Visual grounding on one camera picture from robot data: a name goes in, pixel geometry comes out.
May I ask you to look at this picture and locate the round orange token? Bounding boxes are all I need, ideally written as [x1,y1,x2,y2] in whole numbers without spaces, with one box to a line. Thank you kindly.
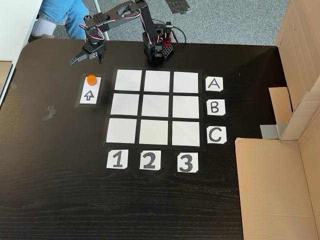
[86,74,98,87]

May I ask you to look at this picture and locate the white nine-square grid sheet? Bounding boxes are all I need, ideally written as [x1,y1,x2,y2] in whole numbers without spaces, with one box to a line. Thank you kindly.
[102,67,206,148]

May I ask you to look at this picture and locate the white arrow paper sheet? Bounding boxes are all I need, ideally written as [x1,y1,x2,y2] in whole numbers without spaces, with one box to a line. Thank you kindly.
[74,72,106,109]

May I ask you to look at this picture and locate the white metal table leg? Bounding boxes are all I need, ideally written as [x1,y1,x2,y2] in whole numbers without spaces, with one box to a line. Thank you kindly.
[93,0,110,41]

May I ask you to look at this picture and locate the person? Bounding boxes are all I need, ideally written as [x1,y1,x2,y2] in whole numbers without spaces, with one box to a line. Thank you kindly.
[29,0,91,40]

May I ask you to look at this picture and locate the clear tape scraps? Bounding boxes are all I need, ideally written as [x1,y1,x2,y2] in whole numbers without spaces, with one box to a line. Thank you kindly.
[41,104,57,122]

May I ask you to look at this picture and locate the red black bar clamp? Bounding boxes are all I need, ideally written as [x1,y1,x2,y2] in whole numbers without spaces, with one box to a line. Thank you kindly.
[162,21,174,49]

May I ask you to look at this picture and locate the white side table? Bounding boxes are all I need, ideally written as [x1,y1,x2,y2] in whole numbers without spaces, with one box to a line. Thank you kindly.
[0,0,45,106]

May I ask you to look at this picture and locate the black floor tape patch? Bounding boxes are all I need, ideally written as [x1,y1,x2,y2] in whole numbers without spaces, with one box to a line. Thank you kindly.
[164,0,199,15]

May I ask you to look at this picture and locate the paper sheet number 1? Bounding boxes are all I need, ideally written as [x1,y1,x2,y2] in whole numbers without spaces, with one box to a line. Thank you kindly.
[106,149,129,170]

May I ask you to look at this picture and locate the paper sheet number 2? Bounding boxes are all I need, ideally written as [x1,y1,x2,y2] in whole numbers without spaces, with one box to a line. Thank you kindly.
[139,149,162,171]

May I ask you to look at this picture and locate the paper sheet letter A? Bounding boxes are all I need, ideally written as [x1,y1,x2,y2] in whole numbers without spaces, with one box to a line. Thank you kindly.
[205,76,224,93]

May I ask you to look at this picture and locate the paper sheet letter B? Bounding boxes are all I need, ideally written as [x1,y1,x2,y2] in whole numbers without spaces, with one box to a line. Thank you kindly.
[206,99,227,116]

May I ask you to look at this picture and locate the paper sheet number 3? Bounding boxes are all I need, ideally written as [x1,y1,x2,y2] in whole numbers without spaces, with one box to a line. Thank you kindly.
[177,152,200,173]

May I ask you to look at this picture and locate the paper sheet letter C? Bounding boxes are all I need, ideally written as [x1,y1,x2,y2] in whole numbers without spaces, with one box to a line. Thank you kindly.
[206,126,228,145]

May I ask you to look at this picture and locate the brown cardboard box screen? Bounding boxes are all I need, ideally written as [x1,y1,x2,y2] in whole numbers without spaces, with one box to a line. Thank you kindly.
[234,0,320,240]

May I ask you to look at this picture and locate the black power cable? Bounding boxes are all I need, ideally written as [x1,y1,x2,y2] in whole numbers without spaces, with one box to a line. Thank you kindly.
[171,25,187,44]

